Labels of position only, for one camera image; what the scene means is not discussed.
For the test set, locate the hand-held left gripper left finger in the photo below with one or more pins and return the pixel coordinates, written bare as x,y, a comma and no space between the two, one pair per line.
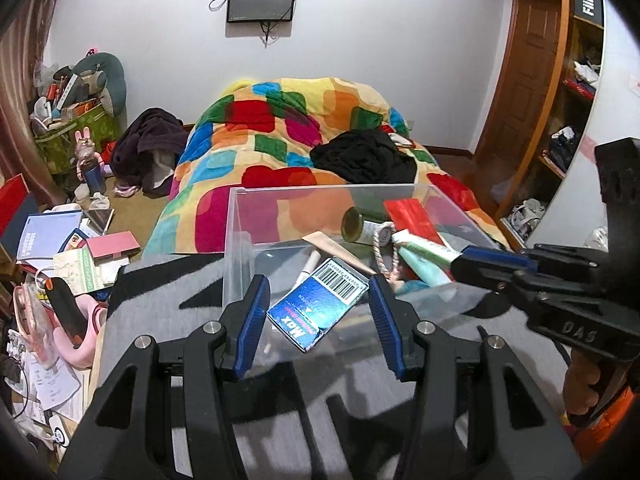
252,320

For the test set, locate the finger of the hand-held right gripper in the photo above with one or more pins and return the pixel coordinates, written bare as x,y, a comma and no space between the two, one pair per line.
492,260
522,287

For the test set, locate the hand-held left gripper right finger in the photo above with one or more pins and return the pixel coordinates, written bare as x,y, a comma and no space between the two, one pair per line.
382,320

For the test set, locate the blue barcode box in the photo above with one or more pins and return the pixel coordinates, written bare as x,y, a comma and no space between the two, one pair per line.
310,310

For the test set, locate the white tube green print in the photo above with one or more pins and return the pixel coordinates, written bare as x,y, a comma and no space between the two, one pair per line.
425,245

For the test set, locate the slim white stick tube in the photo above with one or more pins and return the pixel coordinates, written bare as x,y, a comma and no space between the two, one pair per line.
309,267

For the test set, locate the pink cosmetic tube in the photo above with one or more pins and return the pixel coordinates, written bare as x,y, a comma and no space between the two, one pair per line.
340,250

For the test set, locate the red rectangular box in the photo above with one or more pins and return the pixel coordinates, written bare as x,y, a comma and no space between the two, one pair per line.
412,215

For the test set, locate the dark green bottle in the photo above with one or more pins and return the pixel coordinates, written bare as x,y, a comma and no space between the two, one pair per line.
357,225

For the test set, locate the clear plastic storage bin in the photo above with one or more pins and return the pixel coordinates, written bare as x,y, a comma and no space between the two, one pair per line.
280,215

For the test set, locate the person's right forearm orange sleeve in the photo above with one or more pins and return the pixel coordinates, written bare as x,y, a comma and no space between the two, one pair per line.
602,435

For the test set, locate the person's right hand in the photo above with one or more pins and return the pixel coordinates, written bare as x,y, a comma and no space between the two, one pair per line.
580,385

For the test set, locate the white sneakers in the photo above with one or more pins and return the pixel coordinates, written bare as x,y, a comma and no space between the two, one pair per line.
527,212

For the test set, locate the grey black patterned blanket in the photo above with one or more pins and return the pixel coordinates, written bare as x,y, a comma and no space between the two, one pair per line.
165,310

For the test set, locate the small white case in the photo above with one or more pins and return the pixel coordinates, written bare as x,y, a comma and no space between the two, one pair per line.
400,140

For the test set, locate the pink flat box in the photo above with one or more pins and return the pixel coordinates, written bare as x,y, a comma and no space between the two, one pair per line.
115,245

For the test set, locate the black garment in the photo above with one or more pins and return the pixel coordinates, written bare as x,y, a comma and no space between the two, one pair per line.
362,157

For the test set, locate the wooden shelf unit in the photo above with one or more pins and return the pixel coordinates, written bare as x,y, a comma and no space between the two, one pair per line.
565,110

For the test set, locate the pink and black device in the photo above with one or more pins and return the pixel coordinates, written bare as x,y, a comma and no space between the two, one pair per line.
80,355

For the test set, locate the cream green book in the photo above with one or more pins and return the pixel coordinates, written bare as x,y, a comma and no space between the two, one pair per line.
77,270

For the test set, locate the pink slippers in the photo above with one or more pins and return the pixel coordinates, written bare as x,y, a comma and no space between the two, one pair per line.
125,190

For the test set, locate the silver tablet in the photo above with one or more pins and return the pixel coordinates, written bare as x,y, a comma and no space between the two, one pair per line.
99,220

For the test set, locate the colourful patchwork blanket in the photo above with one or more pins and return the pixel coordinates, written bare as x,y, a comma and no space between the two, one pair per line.
260,125

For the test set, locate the wooden door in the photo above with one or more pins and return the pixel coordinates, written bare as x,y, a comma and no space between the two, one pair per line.
525,65

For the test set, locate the dark purple clothes pile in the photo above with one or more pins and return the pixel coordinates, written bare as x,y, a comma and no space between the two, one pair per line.
145,140

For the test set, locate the pile of white papers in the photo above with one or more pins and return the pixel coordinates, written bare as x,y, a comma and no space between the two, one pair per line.
50,385

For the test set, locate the white wardrobe panel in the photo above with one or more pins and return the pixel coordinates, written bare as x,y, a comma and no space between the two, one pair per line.
615,85

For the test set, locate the clear pink pouch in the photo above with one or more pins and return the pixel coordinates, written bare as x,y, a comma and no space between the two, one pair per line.
31,320

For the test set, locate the pale blue book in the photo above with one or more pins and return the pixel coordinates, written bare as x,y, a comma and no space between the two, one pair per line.
47,235

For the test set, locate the pink rabbit toy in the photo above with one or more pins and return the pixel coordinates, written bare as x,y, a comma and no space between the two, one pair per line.
90,152

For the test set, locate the green basket with clutter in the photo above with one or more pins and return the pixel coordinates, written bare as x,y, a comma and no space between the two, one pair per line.
62,140

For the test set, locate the red flat box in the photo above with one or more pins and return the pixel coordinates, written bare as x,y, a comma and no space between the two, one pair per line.
12,202

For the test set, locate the black box white print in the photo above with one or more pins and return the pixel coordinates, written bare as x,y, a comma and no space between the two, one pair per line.
589,5

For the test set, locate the grey-green neck pillow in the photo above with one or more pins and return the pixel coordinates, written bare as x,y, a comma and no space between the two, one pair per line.
114,77

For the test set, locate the brown curtain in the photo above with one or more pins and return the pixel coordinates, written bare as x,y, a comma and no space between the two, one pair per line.
17,110

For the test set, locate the wall-mounted framed screen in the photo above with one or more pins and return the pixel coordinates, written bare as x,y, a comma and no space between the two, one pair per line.
260,1

